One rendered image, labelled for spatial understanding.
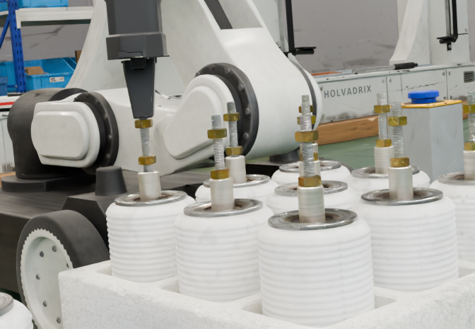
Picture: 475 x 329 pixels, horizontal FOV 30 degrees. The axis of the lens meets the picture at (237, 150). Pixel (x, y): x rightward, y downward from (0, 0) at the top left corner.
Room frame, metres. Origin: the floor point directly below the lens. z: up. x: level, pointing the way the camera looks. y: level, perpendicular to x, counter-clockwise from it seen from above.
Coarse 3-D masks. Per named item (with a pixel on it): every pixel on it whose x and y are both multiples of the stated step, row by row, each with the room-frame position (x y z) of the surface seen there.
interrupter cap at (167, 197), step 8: (168, 192) 0.94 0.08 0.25; (176, 192) 0.94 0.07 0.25; (184, 192) 0.92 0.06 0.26; (120, 200) 0.91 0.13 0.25; (128, 200) 0.90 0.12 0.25; (136, 200) 0.92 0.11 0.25; (152, 200) 0.89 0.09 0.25; (160, 200) 0.88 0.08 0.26; (168, 200) 0.89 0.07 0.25; (176, 200) 0.89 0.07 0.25
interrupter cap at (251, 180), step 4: (248, 176) 1.02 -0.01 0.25; (252, 176) 1.01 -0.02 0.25; (256, 176) 1.01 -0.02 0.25; (260, 176) 1.01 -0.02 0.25; (264, 176) 1.00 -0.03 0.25; (268, 176) 1.00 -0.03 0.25; (208, 180) 1.00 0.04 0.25; (248, 180) 1.00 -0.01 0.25; (252, 180) 0.99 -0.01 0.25; (256, 180) 0.98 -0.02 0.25; (260, 180) 0.97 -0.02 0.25; (264, 180) 0.97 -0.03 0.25; (268, 180) 0.98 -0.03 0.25; (204, 184) 0.98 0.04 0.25; (208, 184) 0.97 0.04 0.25; (236, 184) 0.96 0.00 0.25; (240, 184) 0.96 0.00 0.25; (244, 184) 0.96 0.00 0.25; (248, 184) 0.96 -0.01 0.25; (252, 184) 0.96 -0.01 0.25; (256, 184) 0.96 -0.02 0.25; (260, 184) 0.97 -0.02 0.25
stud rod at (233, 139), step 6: (228, 102) 0.99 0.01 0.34; (234, 102) 0.99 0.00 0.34; (228, 108) 0.99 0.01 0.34; (234, 108) 0.99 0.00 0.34; (228, 126) 0.99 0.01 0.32; (234, 126) 0.99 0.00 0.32; (234, 132) 0.99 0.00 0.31; (234, 138) 0.99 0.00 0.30; (234, 144) 0.99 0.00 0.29; (234, 156) 0.99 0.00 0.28
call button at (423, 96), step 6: (426, 90) 1.15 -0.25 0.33; (432, 90) 1.14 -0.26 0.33; (408, 96) 1.15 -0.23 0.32; (414, 96) 1.13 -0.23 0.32; (420, 96) 1.13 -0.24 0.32; (426, 96) 1.13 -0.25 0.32; (432, 96) 1.13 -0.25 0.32; (414, 102) 1.14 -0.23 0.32; (420, 102) 1.13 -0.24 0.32; (426, 102) 1.13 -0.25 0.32; (432, 102) 1.13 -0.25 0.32
